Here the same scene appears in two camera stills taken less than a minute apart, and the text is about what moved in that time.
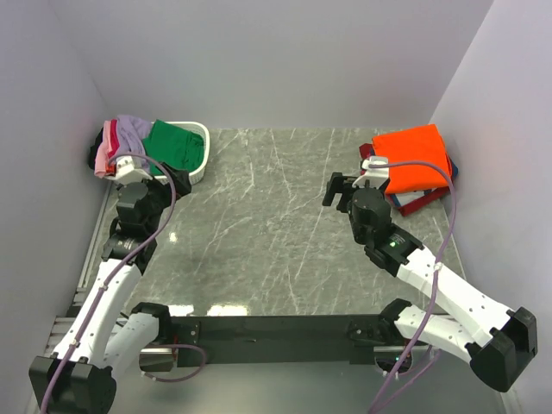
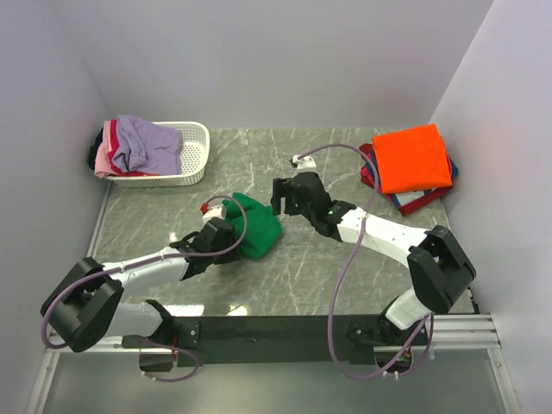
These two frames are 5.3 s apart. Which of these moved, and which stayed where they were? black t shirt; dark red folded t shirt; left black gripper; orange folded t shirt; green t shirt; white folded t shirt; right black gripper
Moved: green t shirt; right black gripper; left black gripper
Stayed: dark red folded t shirt; black t shirt; white folded t shirt; orange folded t shirt
